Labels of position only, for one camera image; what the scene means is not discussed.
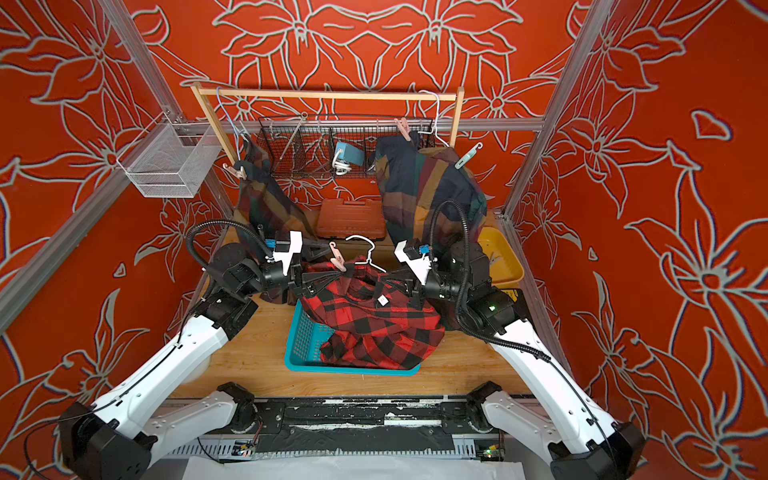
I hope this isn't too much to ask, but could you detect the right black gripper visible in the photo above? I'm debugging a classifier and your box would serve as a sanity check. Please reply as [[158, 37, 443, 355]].
[[382, 267, 473, 315]]

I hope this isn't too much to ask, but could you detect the pink clothespin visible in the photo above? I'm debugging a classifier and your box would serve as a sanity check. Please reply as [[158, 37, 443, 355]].
[[329, 241, 347, 272]]

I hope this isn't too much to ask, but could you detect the red black plaid shirt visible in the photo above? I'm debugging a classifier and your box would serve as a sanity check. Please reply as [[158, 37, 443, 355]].
[[300, 261, 446, 370]]

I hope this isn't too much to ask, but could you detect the white wire hanger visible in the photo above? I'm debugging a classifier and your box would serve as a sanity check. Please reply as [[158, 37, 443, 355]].
[[344, 234, 387, 273]]

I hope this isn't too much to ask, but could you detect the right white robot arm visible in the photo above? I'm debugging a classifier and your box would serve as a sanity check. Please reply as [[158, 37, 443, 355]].
[[395, 199, 646, 479]]

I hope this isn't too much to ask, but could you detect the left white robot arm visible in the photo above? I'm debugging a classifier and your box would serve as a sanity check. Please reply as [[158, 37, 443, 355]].
[[57, 219, 340, 479]]

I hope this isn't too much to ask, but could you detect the teal plastic basket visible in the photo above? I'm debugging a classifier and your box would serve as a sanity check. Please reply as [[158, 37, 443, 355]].
[[284, 303, 421, 377]]

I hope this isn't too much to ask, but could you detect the red tool case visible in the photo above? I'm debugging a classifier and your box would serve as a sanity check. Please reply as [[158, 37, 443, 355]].
[[315, 199, 386, 240]]

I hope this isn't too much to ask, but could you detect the yellow plastic tray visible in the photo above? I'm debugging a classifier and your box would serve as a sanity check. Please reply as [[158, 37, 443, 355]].
[[478, 226, 524, 289]]

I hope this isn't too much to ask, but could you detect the dark plaid shirt left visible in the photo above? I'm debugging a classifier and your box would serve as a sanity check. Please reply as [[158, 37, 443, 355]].
[[233, 140, 317, 240]]

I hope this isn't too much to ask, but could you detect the dark multicolour plaid shirt right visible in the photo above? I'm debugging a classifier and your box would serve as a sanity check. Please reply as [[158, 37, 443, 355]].
[[373, 134, 488, 255]]

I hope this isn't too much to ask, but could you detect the mint clothespin right shirt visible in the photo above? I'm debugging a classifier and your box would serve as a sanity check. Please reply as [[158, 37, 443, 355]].
[[454, 142, 483, 170]]

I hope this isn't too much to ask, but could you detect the wooden clothes rack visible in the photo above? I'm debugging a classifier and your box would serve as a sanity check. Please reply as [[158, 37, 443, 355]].
[[190, 82, 465, 173]]

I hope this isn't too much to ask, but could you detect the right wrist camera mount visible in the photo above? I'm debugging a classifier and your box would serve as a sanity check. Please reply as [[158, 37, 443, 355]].
[[394, 239, 432, 285]]

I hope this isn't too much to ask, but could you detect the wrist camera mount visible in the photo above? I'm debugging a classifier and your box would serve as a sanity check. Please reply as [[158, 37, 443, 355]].
[[272, 230, 303, 276], [394, 239, 432, 285]]

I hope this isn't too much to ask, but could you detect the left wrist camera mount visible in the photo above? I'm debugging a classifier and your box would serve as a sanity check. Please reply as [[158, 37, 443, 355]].
[[272, 230, 303, 276]]

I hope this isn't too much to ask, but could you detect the teal box with cable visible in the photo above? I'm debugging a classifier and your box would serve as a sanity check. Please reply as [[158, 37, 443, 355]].
[[331, 141, 365, 176]]

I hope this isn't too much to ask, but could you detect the black wire basket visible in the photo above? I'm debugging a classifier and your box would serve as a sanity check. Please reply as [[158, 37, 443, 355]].
[[250, 114, 435, 180]]

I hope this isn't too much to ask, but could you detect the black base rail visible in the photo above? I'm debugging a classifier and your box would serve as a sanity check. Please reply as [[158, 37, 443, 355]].
[[252, 395, 507, 459]]

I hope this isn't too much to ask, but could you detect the white wire basket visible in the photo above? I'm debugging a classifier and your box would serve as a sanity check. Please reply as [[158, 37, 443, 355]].
[[116, 112, 222, 199]]

